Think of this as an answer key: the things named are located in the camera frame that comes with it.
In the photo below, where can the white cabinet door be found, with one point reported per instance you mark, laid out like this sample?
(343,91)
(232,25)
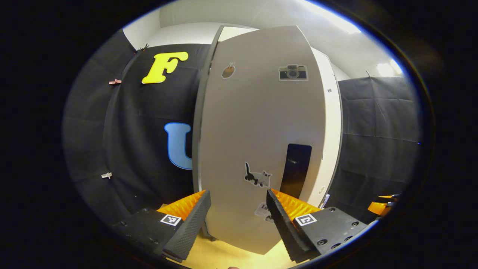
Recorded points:
(332,130)
(254,119)

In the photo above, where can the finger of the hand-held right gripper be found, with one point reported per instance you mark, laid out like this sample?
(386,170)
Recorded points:
(390,196)
(378,207)

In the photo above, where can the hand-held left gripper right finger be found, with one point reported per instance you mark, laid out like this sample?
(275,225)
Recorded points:
(285,228)

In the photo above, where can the ceiling light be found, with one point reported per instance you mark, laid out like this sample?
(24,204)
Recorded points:
(388,69)

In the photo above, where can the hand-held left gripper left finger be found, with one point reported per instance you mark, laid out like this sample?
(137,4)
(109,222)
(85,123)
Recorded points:
(194,224)

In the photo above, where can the red cloth clip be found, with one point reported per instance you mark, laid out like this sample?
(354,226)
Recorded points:
(115,82)

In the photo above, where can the white cloth clip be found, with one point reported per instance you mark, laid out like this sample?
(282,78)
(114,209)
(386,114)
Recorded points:
(106,175)

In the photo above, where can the white shoe cabinet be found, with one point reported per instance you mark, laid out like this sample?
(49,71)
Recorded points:
(233,34)

